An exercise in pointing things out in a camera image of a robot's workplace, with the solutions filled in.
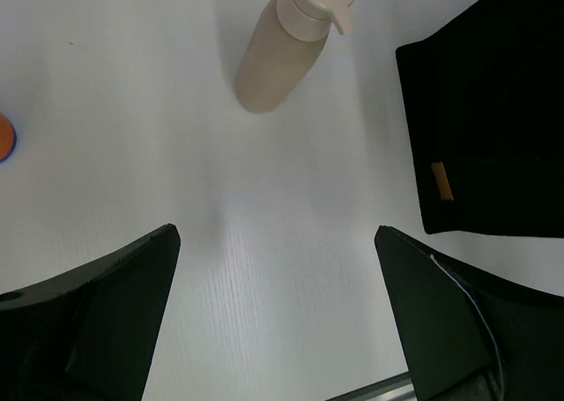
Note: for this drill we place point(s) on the blue orange pump bottle back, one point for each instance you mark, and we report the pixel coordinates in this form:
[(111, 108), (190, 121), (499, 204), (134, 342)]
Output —
[(8, 138)]

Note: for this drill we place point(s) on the beige pump bottle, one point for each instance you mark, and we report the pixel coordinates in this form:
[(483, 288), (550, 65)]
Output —
[(288, 38)]

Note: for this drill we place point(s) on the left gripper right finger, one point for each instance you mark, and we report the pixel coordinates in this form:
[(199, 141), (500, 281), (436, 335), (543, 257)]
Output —
[(467, 334)]

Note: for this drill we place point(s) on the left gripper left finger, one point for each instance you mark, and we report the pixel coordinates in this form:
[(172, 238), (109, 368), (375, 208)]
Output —
[(89, 333)]

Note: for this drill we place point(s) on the black canvas bag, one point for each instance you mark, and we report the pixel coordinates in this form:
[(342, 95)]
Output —
[(483, 98)]

